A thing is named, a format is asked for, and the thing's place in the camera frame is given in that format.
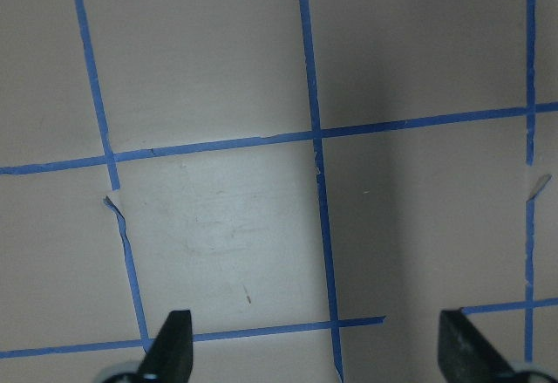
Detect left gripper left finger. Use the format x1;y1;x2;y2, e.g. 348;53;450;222
99;310;194;383

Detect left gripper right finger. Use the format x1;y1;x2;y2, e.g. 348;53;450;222
438;309;557;383

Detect brown paper table cover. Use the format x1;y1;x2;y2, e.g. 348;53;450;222
1;0;557;382

